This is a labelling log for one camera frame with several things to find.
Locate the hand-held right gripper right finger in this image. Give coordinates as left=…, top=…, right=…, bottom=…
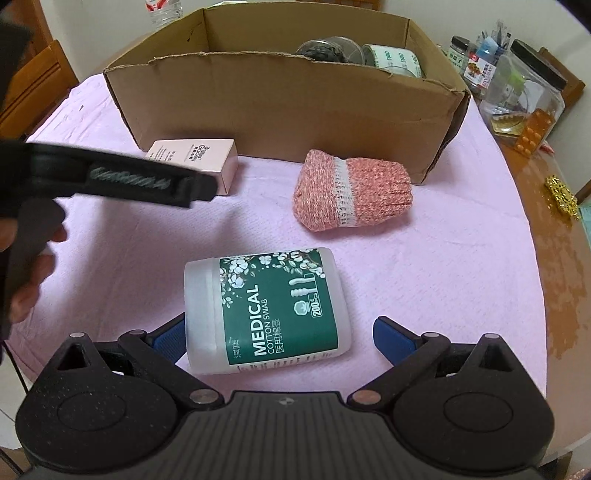
left=348, top=316, right=525, bottom=407

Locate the gold foil packet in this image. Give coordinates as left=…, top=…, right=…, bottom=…
left=490, top=113, right=525, bottom=137

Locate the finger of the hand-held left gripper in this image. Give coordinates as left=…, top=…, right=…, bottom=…
left=25, top=142, right=219, bottom=209

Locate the pink knit sock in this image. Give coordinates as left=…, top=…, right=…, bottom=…
left=292, top=149, right=413, bottom=232

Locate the clear tape roll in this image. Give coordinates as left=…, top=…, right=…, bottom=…
left=361, top=44, right=426, bottom=79

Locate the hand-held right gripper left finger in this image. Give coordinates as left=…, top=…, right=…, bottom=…
left=48, top=313, right=222, bottom=409

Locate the gold ribbon bow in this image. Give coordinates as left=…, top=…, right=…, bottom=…
left=544, top=174, right=583, bottom=221

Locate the red-label bottle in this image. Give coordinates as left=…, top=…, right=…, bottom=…
left=464, top=51, right=499, bottom=95

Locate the cotton swab container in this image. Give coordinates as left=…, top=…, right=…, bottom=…
left=184, top=247, right=355, bottom=376

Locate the pink cloth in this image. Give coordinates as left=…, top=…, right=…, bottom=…
left=7, top=74, right=548, bottom=416

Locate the clear jar of dark pieces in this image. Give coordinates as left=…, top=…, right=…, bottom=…
left=295, top=36, right=368, bottom=65

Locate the orange pill blister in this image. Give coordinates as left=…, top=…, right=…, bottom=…
left=515, top=108, right=555, bottom=158

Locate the clear water bottle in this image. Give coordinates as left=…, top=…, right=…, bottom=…
left=147, top=0, right=183, bottom=31

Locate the cardboard box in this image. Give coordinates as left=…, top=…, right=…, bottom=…
left=104, top=7, right=472, bottom=185

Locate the large black-lid clear jar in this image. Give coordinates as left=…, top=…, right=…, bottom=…
left=480, top=39, right=568, bottom=139

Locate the blue pen holder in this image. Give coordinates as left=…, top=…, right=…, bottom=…
left=475, top=18, right=513, bottom=65

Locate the person's left hand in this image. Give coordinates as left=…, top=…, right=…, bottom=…
left=0, top=217, right=69, bottom=326

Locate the pink carton box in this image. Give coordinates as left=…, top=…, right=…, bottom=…
left=143, top=138, right=239, bottom=195

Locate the small black-lid jar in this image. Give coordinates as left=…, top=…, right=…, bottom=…
left=448, top=36, right=472, bottom=72

